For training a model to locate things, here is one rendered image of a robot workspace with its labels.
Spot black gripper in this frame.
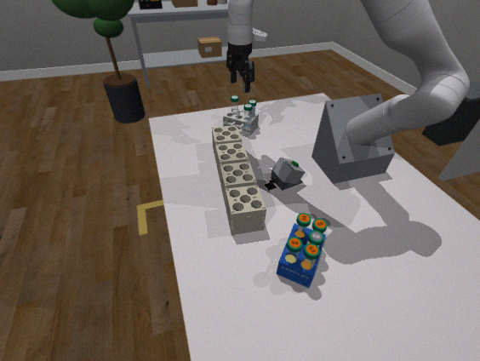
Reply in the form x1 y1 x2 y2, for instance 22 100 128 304
226 43 254 94

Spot beige bucket adapter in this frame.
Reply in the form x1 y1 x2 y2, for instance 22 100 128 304
220 162 257 206
226 185 266 235
215 142 249 177
212 125 242 161

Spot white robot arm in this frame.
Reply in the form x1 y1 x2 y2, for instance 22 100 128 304
228 0 470 145

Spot green tube cap with grey label dot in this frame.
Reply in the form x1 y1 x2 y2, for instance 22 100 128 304
307 230 323 248

